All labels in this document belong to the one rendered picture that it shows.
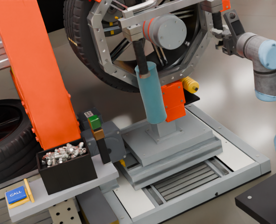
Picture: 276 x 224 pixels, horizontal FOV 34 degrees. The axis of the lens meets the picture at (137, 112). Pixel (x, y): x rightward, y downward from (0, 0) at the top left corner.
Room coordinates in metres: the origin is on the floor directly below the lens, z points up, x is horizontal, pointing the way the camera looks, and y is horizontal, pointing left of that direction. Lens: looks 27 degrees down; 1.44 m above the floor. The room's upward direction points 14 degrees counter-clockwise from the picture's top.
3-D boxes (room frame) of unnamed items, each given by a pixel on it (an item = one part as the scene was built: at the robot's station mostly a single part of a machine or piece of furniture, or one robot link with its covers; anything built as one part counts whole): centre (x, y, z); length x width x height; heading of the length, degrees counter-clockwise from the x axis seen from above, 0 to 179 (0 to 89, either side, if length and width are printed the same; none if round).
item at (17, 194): (1.44, 0.52, 0.47); 0.07 x 0.07 x 0.02; 16
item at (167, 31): (1.81, -0.18, 0.85); 0.21 x 0.14 x 0.14; 16
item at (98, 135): (1.54, 0.17, 0.59); 0.04 x 0.04 x 0.04; 16
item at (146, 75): (1.60, -0.06, 0.83); 0.04 x 0.04 x 0.16
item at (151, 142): (2.04, -0.11, 0.32); 0.40 x 0.30 x 0.28; 106
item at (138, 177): (2.03, -0.09, 0.13); 0.50 x 0.36 x 0.10; 106
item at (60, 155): (1.50, 0.32, 0.51); 0.20 x 0.14 x 0.13; 99
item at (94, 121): (1.54, 0.17, 0.64); 0.04 x 0.04 x 0.04; 16
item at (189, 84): (2.00, -0.25, 0.51); 0.29 x 0.06 x 0.06; 16
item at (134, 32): (1.63, -0.05, 0.93); 0.09 x 0.05 x 0.05; 16
